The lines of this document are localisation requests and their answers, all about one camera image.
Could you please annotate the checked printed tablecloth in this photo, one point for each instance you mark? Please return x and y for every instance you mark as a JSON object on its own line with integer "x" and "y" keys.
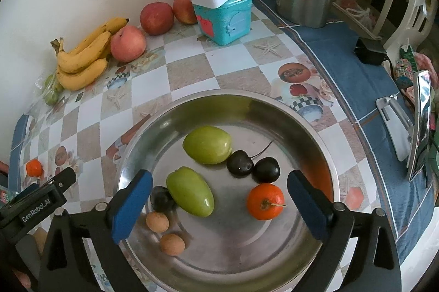
{"x": 233, "y": 62}

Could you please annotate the green jujube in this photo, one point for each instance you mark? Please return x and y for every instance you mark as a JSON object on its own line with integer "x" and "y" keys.
{"x": 190, "y": 191}
{"x": 207, "y": 145}

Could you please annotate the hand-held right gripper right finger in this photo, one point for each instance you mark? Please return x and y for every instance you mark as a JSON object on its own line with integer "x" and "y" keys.
{"x": 307, "y": 206}

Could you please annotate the teal plastic box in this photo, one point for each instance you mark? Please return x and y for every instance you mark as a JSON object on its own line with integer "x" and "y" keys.
{"x": 229, "y": 22}

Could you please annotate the large steel bowl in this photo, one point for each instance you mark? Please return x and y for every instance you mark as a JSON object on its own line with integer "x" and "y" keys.
{"x": 233, "y": 244}

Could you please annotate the person's left hand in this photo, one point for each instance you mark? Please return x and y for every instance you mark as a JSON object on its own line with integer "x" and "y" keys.
{"x": 23, "y": 280}

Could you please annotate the tan longan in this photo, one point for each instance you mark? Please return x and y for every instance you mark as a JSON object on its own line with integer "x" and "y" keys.
{"x": 172, "y": 244}
{"x": 157, "y": 222}

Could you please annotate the clear container red label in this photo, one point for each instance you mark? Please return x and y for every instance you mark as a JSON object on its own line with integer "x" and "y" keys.
{"x": 6, "y": 194}

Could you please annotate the pink apple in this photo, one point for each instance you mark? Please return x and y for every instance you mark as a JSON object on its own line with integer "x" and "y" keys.
{"x": 127, "y": 44}

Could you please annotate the red apple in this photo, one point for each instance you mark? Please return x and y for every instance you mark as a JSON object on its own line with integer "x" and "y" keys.
{"x": 183, "y": 9}
{"x": 157, "y": 19}

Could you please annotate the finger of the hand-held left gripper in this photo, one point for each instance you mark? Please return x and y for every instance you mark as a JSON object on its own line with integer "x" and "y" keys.
{"x": 37, "y": 208}

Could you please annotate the clear bag of green jujubes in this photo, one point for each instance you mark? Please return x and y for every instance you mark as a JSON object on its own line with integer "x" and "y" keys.
{"x": 51, "y": 95}

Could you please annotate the small orange tangerine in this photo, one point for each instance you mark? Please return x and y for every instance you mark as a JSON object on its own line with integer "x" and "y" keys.
{"x": 34, "y": 168}

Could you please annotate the orange tomato with stem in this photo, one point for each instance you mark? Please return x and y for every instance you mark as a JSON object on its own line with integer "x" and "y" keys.
{"x": 264, "y": 201}

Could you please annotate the colourful patterned box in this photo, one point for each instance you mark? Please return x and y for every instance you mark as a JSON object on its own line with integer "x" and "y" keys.
{"x": 406, "y": 69}

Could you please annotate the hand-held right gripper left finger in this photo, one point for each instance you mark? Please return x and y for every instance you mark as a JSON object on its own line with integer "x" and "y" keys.
{"x": 132, "y": 206}

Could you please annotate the black power adapter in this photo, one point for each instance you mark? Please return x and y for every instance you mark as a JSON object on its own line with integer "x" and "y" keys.
{"x": 370, "y": 51}

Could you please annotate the dark cherry with stem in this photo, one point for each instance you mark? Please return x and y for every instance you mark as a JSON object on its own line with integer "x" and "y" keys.
{"x": 240, "y": 164}

